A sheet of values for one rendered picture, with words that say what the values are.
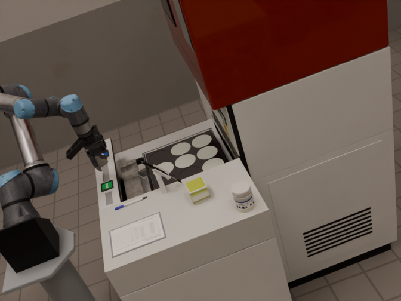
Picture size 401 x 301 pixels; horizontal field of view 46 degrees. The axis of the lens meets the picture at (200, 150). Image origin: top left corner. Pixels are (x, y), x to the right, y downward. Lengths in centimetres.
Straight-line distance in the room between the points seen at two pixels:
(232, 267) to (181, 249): 24
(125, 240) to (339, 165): 102
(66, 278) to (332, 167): 129
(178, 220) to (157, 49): 264
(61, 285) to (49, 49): 242
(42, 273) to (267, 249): 94
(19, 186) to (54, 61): 227
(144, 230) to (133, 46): 262
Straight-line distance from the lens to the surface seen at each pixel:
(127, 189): 219
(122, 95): 438
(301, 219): 233
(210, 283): 190
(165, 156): 226
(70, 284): 229
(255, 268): 191
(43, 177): 217
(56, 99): 198
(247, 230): 175
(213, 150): 218
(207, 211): 178
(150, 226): 182
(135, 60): 426
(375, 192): 244
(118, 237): 184
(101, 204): 204
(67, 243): 219
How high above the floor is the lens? 216
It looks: 35 degrees down
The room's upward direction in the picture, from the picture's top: 19 degrees counter-clockwise
